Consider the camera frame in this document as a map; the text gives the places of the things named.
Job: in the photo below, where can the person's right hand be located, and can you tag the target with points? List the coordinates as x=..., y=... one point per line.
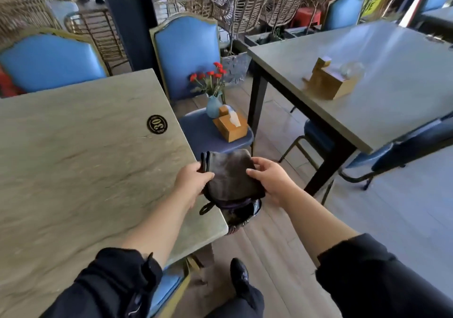
x=274, y=180

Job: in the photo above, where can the person's left hand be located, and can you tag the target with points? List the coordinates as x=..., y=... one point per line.
x=189, y=185

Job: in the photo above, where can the person's right thumb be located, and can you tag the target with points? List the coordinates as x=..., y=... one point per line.
x=254, y=174

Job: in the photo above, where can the person's left thumb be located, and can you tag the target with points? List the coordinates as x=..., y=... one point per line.
x=206, y=177

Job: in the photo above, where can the dark grey cloth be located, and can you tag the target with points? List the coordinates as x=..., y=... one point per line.
x=231, y=178

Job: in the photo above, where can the person's right forearm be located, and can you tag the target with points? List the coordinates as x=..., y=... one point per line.
x=315, y=222

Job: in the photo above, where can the person's left forearm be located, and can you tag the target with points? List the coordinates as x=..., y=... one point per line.
x=161, y=222

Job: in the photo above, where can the black pouch with loop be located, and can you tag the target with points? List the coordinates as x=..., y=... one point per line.
x=241, y=218

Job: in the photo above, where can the wooden tissue box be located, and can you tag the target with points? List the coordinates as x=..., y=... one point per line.
x=329, y=82
x=231, y=129

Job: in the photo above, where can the white tissue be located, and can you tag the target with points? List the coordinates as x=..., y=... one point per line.
x=234, y=119

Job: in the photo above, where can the light blue vase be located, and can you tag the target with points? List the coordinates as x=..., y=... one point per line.
x=213, y=107

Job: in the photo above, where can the round black number plaque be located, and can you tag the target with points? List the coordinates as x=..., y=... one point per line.
x=157, y=124

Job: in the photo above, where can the black leather shoe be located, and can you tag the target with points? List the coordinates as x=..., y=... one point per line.
x=239, y=274

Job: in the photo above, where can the red flowers bunch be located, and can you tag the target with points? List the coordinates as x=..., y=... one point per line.
x=211, y=75

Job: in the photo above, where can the grey stone planter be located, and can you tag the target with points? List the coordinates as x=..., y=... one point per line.
x=236, y=67

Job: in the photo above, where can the dark trouser leg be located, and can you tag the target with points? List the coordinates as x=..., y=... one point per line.
x=244, y=303

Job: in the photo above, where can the grey stone-look table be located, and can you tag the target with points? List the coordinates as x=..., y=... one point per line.
x=70, y=169

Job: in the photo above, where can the dark rectangular planter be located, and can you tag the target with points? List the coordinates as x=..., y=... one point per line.
x=262, y=39

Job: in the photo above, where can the black left jacket sleeve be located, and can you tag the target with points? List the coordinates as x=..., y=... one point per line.
x=106, y=286

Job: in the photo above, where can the black jacket sleeve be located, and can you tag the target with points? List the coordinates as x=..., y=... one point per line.
x=106, y=286
x=378, y=282

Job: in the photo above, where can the grey table with black legs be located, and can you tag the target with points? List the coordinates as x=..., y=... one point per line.
x=389, y=81

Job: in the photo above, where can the black right jacket sleeve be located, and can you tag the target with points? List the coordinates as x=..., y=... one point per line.
x=378, y=282

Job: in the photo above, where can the red plastic stool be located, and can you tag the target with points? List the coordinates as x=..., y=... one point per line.
x=306, y=16

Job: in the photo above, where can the dark blue pillar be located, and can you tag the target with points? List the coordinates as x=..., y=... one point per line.
x=127, y=20

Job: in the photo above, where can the dark blue chair black frame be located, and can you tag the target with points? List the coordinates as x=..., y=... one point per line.
x=417, y=144

